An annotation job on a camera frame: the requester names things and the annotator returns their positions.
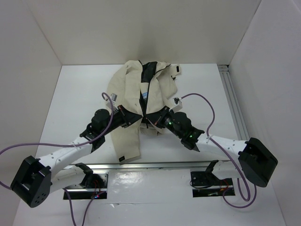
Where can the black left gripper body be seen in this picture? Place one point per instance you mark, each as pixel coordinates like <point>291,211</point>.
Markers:
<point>119,118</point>

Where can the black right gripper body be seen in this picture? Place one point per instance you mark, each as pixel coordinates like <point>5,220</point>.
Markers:
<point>166,120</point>

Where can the cream jacket with black zipper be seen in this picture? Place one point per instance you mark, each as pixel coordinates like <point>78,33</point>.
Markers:
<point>141,89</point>

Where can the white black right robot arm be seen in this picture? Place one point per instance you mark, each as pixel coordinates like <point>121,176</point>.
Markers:
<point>256,161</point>

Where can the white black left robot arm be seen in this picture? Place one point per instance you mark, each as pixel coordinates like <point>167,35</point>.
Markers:
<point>38,177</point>

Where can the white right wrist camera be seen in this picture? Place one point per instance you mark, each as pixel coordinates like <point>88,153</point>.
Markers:
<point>177,105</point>

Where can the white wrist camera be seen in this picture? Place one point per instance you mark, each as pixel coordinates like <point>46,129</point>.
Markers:
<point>111,102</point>
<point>177,105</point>

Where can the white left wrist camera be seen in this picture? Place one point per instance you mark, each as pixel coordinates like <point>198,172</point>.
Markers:
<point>111,102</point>

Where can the aluminium rail front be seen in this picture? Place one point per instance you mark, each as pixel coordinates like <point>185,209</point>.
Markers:
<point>151,166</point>

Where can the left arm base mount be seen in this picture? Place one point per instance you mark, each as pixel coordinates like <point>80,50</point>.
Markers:
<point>94,181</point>

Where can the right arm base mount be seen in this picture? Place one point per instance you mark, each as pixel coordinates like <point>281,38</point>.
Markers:
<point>206,184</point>

